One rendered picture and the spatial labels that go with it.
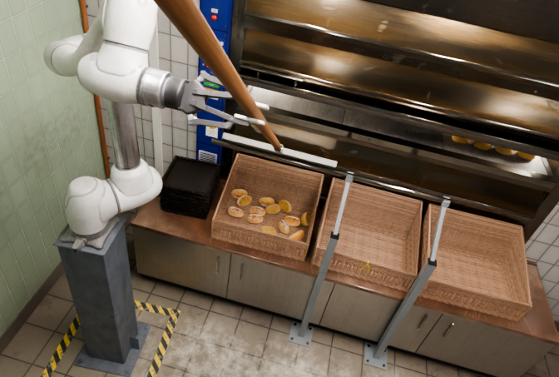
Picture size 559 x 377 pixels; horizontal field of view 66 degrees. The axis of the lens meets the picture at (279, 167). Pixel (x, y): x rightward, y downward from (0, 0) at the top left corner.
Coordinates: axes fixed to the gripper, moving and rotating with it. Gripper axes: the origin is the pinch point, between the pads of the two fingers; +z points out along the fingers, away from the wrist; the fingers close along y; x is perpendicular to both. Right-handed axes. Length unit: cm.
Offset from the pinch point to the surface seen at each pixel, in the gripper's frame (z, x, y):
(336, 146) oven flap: 29, -153, -12
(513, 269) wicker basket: 145, -158, 31
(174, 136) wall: -70, -168, 4
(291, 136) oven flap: 2, -153, -12
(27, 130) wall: -123, -107, 21
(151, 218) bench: -65, -148, 55
